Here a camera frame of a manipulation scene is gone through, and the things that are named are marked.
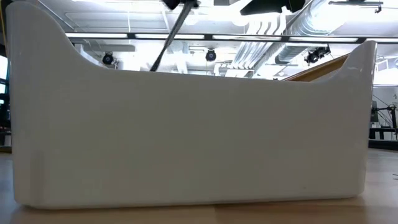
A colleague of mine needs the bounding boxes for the white plastic bin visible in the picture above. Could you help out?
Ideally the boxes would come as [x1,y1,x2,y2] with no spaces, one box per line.
[5,1,377,210]

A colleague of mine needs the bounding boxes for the black overhead rail with lights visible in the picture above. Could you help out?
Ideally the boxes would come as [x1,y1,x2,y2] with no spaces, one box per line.
[64,32,398,44]

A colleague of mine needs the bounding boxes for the black background equipment stand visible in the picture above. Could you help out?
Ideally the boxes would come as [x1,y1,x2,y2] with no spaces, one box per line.
[368,101,398,151]

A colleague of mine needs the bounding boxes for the black hanging camera cluster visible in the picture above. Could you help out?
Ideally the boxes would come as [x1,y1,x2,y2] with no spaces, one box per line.
[303,45,332,65]

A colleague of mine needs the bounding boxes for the black overhead mount bar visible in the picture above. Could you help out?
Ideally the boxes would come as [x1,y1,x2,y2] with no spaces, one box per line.
[328,0,384,14]

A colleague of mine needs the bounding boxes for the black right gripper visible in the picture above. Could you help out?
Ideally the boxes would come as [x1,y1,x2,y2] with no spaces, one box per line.
[239,0,307,16]

